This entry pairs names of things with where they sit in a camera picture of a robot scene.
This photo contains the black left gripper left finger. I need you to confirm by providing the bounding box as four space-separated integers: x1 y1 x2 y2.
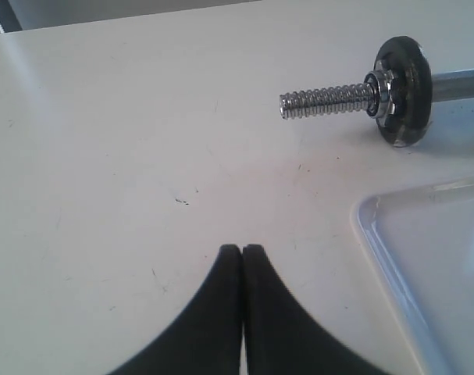
112 245 243 374

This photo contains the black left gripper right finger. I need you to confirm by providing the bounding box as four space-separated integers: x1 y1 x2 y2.
242 245 377 374

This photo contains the chrome dumbbell bar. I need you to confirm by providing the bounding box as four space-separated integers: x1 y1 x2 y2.
280 69 474 120

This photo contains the white plastic tray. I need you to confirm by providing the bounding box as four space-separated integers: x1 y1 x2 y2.
351 176 474 374

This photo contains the chrome left collar nut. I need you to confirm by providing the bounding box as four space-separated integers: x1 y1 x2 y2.
364 59 401 127

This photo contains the black left weight plate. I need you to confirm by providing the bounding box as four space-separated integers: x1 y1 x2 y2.
376 36 433 147

